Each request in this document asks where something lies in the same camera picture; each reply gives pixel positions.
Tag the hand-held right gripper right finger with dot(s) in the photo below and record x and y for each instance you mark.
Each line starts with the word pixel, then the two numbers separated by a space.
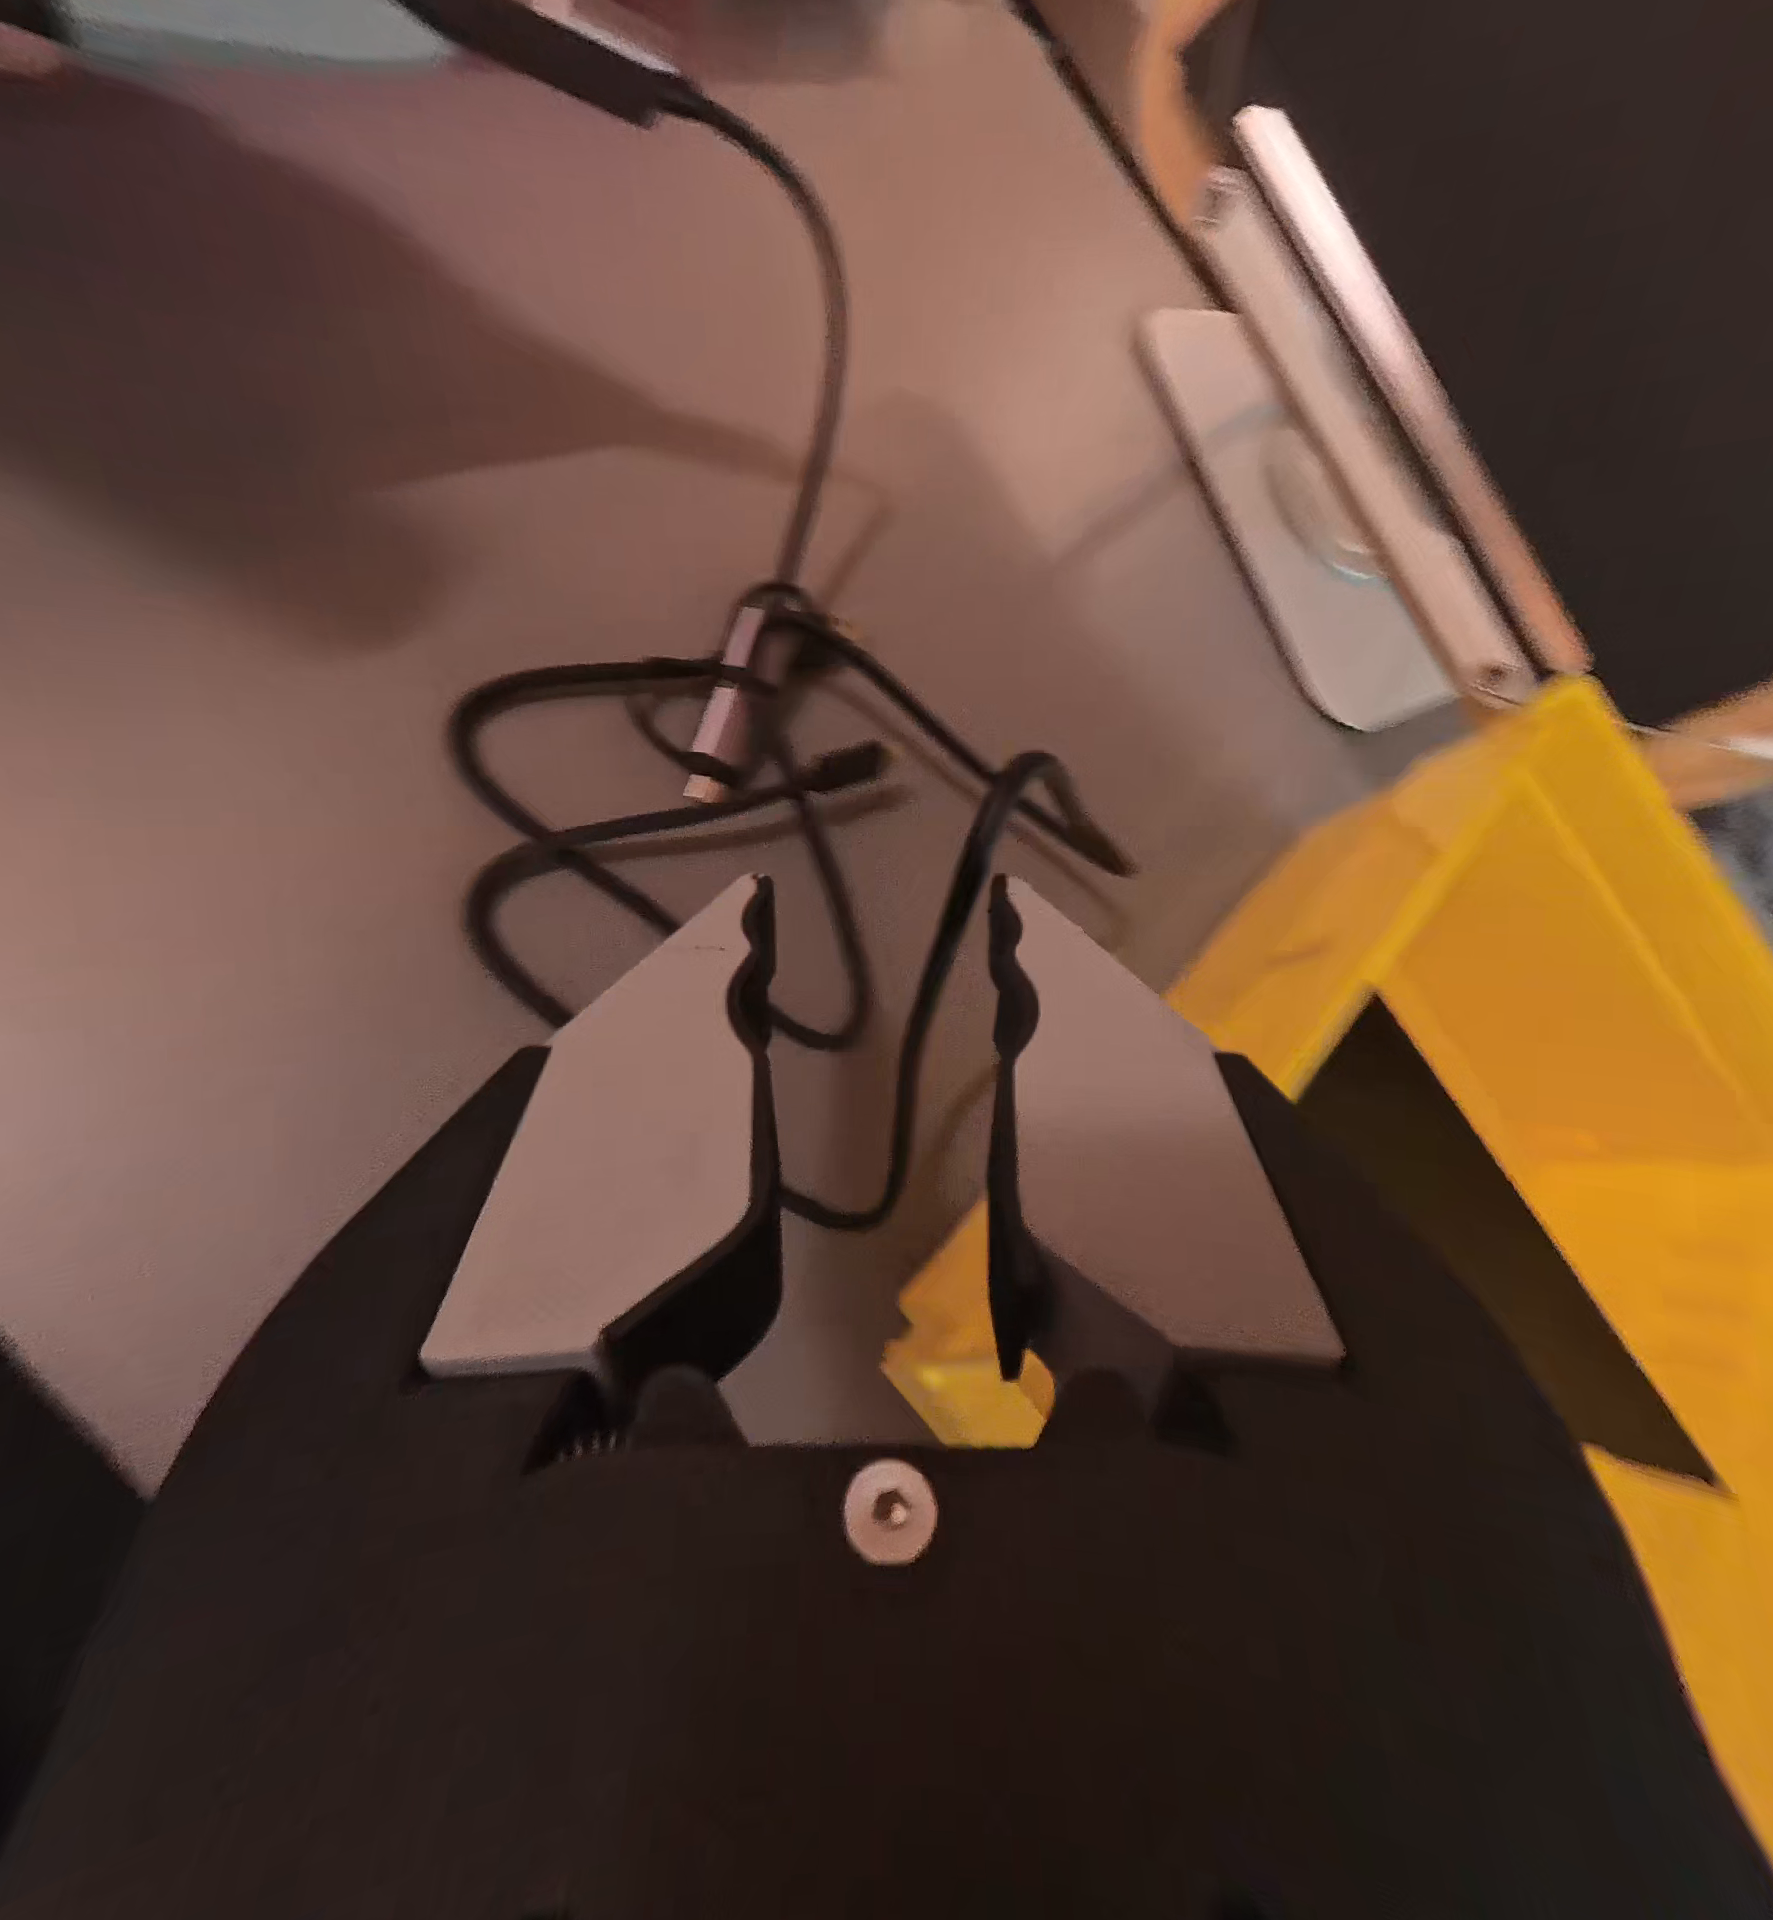
pixel 1156 1184

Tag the silver divider bracket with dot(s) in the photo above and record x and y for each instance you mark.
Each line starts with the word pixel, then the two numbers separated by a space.
pixel 1405 374

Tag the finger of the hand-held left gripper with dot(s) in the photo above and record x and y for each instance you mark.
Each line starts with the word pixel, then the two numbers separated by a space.
pixel 272 29

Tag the white divider base plate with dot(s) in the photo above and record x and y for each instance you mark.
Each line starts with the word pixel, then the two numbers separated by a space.
pixel 1276 598

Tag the yellow plastic bin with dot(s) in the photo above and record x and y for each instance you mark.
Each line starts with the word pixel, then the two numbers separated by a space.
pixel 1577 975

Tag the grey usb hub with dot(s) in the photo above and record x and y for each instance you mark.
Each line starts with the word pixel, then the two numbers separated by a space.
pixel 572 59

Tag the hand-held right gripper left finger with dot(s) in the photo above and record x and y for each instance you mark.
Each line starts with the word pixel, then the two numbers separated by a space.
pixel 602 1184

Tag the black wood-edged desk divider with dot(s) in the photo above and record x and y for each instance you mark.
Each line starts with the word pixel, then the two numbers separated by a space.
pixel 1652 299

